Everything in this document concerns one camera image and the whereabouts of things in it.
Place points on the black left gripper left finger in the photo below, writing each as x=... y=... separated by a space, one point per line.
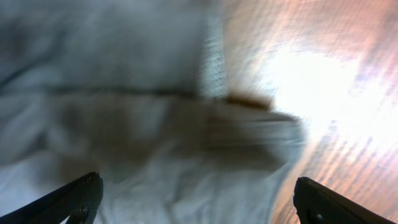
x=76 y=202

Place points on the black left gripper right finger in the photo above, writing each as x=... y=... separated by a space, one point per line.
x=317 y=204

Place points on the grey shorts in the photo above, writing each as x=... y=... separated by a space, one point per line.
x=132 y=90

